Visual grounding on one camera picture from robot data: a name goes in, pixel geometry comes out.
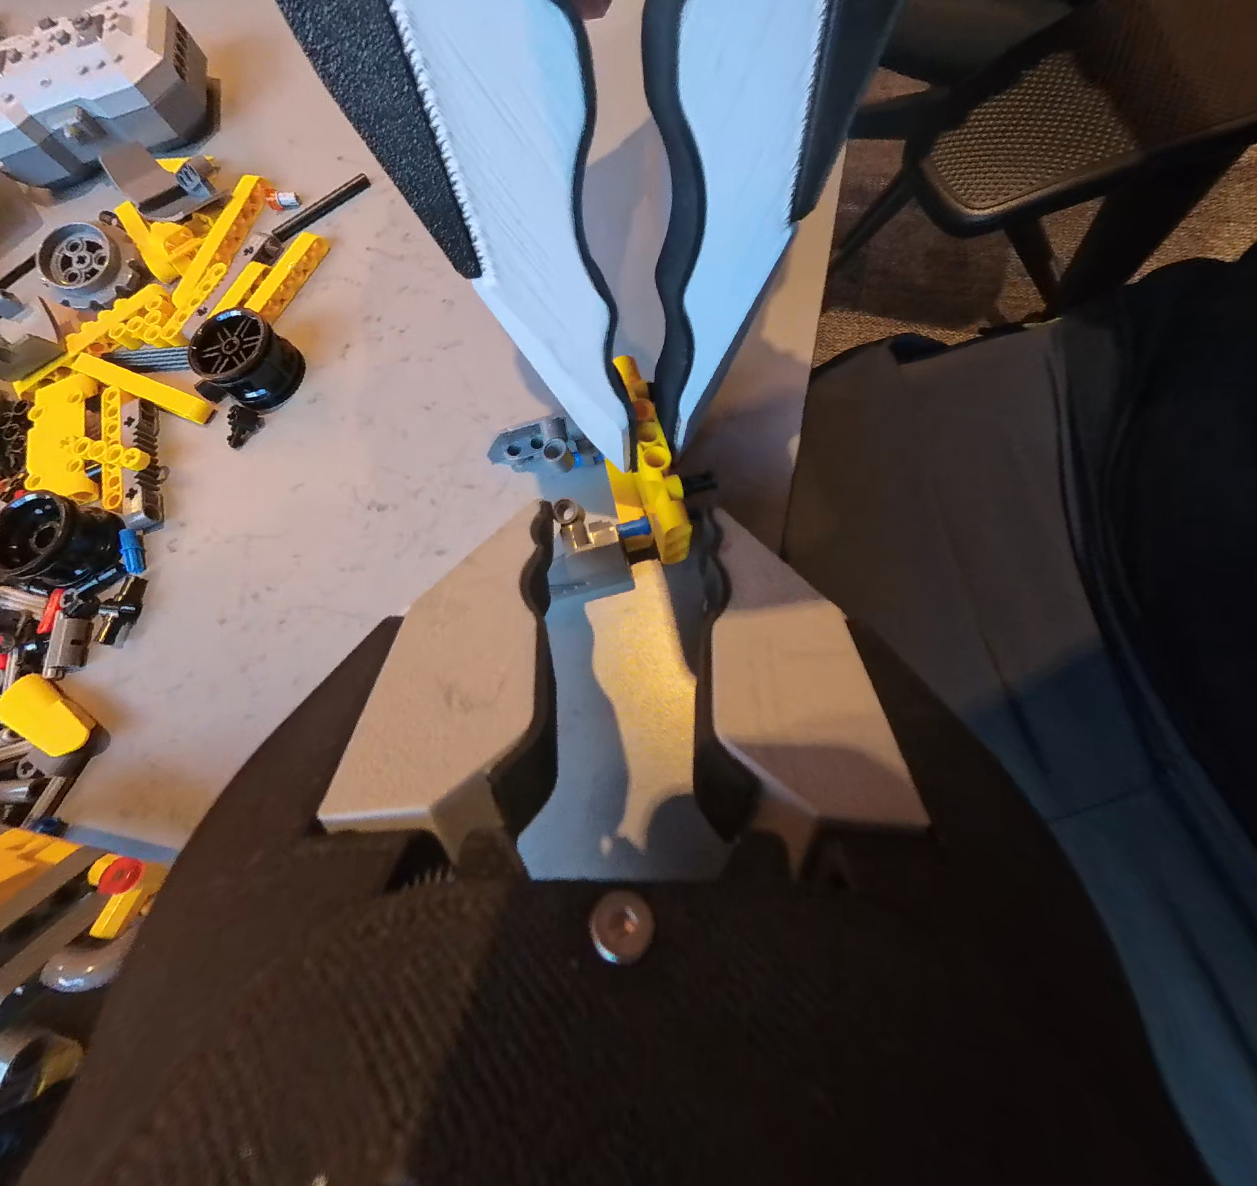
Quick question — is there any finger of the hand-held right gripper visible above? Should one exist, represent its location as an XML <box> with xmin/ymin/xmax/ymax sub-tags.
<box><xmin>640</xmin><ymin>0</ymin><xmax>844</xmax><ymax>452</ymax></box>
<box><xmin>374</xmin><ymin>0</ymin><xmax>635</xmax><ymax>466</ymax></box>

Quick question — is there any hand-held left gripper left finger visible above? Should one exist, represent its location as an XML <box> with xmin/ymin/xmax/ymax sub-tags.
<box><xmin>318</xmin><ymin>499</ymin><xmax>557</xmax><ymax>860</ymax></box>

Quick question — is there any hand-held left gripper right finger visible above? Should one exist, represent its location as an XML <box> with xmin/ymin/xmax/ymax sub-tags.
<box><xmin>691</xmin><ymin>505</ymin><xmax>931</xmax><ymax>873</ymax></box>

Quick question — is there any grey brick bucket assembly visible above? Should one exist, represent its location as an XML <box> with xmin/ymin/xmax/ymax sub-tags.
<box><xmin>488</xmin><ymin>417</ymin><xmax>635</xmax><ymax>602</ymax></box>

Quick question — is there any yellow brick panel with pins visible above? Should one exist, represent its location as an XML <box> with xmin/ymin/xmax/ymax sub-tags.
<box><xmin>604</xmin><ymin>354</ymin><xmax>717</xmax><ymax>568</ymax></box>

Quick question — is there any black axle rod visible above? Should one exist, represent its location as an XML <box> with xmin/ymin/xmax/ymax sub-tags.
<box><xmin>268</xmin><ymin>174</ymin><xmax>374</xmax><ymax>237</ymax></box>

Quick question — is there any grey battery box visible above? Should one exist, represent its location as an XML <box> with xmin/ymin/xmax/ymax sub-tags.
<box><xmin>0</xmin><ymin>0</ymin><xmax>221</xmax><ymax>193</ymax></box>

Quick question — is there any black office chair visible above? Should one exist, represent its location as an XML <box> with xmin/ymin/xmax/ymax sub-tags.
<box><xmin>833</xmin><ymin>0</ymin><xmax>1257</xmax><ymax>319</ymax></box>

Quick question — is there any black spoked wheel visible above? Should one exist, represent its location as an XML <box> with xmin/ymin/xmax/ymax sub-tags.
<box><xmin>185</xmin><ymin>309</ymin><xmax>310</xmax><ymax>413</ymax></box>

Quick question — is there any grey spoked wheel hub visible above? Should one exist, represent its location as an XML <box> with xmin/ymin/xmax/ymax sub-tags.
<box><xmin>38</xmin><ymin>222</ymin><xmax>127</xmax><ymax>309</ymax></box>

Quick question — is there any yellow black brick vehicle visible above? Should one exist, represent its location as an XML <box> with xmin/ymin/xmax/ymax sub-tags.
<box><xmin>0</xmin><ymin>817</ymin><xmax>172</xmax><ymax>1111</ymax></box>

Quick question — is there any pile of loose brick pieces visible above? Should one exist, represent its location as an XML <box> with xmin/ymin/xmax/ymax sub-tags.
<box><xmin>0</xmin><ymin>156</ymin><xmax>331</xmax><ymax>817</ymax></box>

